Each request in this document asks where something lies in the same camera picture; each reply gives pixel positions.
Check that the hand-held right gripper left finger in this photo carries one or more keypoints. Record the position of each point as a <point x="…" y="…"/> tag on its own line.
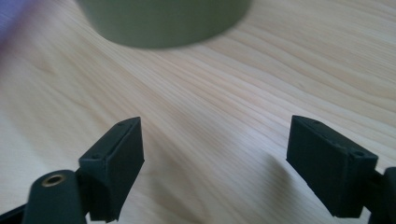
<point x="115" y="168"/>

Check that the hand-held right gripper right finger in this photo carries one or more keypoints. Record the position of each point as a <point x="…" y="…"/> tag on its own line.
<point x="330" y="168"/>

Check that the green trash bin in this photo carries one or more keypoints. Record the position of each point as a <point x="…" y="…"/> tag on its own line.
<point x="162" y="21"/>

